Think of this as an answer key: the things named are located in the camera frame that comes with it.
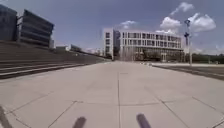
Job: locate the low distant building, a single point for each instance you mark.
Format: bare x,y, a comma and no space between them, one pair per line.
68,48

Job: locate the robot's own part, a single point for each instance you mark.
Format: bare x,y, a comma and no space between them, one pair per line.
79,122
143,121

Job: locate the pole with signs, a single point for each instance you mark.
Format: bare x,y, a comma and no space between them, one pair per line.
187,36

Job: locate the row of dark trees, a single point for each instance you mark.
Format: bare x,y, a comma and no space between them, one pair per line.
208,58

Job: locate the dark glass building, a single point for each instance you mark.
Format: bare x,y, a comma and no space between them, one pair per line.
31,30

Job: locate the pale concrete slab plaza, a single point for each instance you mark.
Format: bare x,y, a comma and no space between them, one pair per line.
110,86

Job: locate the white grid-front building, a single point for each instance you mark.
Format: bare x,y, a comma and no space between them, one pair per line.
146,43

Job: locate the wide grey concrete steps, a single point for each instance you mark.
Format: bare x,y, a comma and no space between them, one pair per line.
30,60

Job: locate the dark asphalt road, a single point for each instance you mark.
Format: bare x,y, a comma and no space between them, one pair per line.
200,70

